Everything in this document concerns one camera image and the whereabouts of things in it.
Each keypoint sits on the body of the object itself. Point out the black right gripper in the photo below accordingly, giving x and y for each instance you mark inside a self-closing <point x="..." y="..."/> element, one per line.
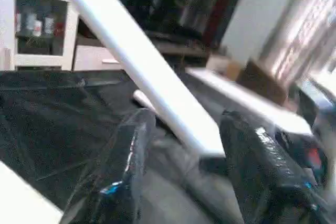
<point x="304" y="153"/>

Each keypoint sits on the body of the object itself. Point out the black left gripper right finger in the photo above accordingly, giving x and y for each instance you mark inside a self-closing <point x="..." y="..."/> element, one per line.
<point x="262" y="182"/>

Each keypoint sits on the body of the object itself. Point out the black work mat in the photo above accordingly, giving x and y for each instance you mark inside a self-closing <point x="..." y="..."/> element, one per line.
<point x="52" y="114"/>

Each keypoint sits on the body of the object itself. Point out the white glass door cabinet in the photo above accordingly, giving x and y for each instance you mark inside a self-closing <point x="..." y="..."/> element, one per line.
<point x="31" y="24"/>

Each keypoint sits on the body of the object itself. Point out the white plastic table leg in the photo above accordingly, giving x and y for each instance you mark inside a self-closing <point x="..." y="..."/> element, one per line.
<point x="142" y="61"/>
<point x="144" y="99"/>

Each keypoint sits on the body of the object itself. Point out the white drawer unit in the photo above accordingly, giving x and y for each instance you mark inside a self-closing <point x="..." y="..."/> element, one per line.
<point x="97" y="59"/>

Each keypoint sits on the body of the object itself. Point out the white flat board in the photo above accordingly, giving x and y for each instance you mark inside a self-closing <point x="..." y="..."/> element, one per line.
<point x="252" y="98"/>

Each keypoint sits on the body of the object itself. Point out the grey curtain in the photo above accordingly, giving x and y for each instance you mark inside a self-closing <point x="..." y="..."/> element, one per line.
<point x="304" y="24"/>

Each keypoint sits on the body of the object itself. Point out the brown chair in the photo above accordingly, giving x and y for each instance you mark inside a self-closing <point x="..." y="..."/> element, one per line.
<point x="262" y="82"/>

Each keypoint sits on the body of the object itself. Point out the white plastic table top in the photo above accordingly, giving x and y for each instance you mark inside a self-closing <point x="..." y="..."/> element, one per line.
<point x="23" y="198"/>

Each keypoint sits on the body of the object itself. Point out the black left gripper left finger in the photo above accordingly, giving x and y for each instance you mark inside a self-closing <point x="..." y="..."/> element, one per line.
<point x="113" y="182"/>

